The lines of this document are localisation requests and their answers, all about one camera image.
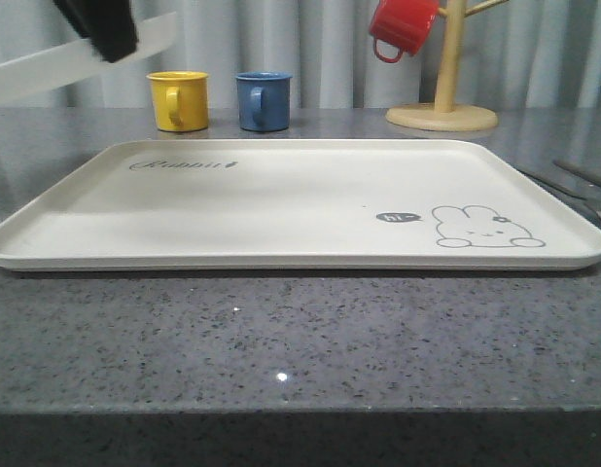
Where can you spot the grey curtain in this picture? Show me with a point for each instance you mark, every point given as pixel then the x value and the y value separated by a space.
pixel 521 54

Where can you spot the yellow mug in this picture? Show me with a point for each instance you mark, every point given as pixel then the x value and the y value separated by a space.
pixel 180 100

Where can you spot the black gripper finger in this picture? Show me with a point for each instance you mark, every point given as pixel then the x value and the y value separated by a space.
pixel 108 24

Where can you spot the white round plate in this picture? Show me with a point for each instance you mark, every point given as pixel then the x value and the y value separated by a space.
pixel 69 63

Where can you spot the blue mug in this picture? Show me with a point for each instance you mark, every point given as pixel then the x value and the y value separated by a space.
pixel 263 100

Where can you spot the red mug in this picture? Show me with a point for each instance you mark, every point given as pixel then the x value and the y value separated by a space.
pixel 402 24

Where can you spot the silver fork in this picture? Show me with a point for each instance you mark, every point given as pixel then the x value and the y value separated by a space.
pixel 587 201

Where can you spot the wooden mug tree stand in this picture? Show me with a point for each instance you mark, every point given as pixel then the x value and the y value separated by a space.
pixel 444 114

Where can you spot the cream rabbit serving tray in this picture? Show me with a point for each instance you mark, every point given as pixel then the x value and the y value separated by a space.
pixel 297 204

